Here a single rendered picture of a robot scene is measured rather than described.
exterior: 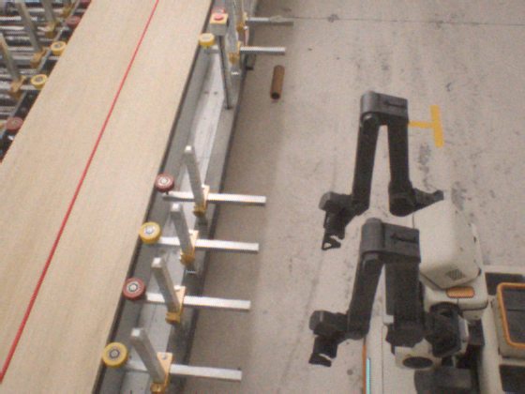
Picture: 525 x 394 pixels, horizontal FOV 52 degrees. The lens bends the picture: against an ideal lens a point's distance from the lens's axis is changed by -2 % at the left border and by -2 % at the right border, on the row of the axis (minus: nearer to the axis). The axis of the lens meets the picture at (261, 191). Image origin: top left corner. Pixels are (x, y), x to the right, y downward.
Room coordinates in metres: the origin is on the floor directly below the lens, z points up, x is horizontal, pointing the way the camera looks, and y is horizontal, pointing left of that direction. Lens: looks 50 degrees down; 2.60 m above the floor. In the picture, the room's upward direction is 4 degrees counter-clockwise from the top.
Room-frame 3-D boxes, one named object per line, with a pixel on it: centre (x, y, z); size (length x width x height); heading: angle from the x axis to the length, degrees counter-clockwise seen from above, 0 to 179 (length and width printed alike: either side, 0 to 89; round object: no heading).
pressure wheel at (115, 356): (0.76, 0.52, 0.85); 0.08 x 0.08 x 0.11
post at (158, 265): (0.95, 0.34, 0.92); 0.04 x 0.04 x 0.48; 80
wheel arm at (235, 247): (1.23, 0.24, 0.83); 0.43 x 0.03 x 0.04; 80
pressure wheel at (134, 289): (1.01, 0.48, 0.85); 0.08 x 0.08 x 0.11
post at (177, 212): (1.19, 0.30, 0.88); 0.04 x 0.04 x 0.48; 80
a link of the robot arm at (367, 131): (1.09, -0.31, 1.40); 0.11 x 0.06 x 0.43; 170
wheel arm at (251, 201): (1.47, 0.20, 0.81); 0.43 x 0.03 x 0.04; 80
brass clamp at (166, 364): (0.72, 0.38, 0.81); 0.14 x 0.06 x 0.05; 170
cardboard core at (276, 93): (3.14, -0.17, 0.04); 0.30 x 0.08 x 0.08; 170
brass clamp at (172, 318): (0.97, 0.34, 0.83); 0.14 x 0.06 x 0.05; 170
